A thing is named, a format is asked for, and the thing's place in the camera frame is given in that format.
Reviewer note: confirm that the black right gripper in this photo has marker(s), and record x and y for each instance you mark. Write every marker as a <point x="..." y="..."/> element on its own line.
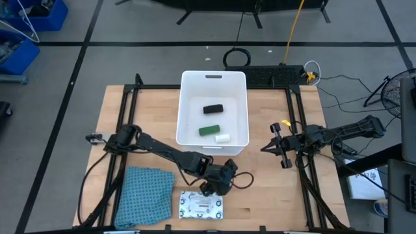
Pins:
<point x="291" y="143"/>

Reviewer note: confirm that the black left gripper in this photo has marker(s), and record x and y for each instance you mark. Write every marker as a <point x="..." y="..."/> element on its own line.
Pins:
<point x="217" y="172"/>

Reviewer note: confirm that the white Vakly printed plastic package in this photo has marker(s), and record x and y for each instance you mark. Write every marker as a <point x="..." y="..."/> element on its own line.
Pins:
<point x="201" y="208"/>

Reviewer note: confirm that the small white block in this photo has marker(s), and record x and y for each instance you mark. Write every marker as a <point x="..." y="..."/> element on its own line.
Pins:
<point x="222" y="138"/>

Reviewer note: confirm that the green rectangular block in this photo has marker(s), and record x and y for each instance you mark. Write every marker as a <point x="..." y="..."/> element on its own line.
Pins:
<point x="209" y="130"/>

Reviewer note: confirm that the black rectangular block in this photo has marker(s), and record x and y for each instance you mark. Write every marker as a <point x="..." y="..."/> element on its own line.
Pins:
<point x="213" y="109"/>

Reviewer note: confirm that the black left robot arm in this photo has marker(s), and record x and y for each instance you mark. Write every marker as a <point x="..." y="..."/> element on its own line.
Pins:
<point x="162" y="149"/>

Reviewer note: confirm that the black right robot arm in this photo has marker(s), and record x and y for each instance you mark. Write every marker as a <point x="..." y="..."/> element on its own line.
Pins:
<point x="351" y="130"/>

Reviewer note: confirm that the white perforated plastic basket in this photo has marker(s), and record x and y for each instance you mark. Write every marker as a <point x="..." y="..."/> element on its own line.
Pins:
<point x="195" y="84"/>

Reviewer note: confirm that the grey bin shelf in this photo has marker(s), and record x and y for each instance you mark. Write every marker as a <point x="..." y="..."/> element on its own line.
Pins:
<point x="13" y="79"/>

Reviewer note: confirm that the blue storage bin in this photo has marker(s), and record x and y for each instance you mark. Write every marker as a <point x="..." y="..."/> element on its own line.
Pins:
<point x="48" y="19"/>
<point x="22" y="57"/>

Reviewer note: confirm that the teal dotted cloth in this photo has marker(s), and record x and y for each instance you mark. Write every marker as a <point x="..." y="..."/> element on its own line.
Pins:
<point x="143" y="198"/>

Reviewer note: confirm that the yellow plug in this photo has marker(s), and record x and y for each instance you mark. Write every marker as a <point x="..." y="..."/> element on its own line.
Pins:
<point x="311" y="76"/>

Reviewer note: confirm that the white printed paper box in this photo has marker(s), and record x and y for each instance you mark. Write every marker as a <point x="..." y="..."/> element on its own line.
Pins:
<point x="365" y="182"/>

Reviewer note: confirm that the black side desk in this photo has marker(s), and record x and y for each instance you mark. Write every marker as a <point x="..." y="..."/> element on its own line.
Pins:
<point x="398" y="195"/>

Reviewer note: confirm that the black floor fan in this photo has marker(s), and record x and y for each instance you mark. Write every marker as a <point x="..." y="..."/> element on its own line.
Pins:
<point x="395" y="94"/>

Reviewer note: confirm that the grey computer monitor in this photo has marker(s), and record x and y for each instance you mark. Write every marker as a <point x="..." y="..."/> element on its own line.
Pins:
<point x="408" y="123"/>

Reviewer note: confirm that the black keyboard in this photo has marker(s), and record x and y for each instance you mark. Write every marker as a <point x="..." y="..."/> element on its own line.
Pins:
<point x="412" y="193"/>

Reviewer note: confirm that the black stand with legs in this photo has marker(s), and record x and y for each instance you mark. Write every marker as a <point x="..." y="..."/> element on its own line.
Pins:
<point x="227" y="5"/>

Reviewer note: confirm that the black aluminium table frame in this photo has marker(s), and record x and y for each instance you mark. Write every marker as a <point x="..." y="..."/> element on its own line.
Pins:
<point x="156" y="87"/>

